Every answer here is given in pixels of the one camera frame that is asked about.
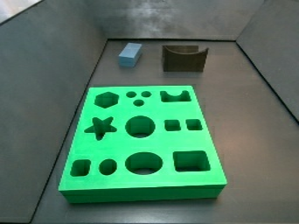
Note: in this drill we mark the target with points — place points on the green foam shape board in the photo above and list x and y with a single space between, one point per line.
142 147

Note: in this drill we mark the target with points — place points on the black curved fixture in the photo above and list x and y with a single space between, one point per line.
183 58

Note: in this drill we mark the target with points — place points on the blue rectangular block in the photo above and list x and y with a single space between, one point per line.
130 55

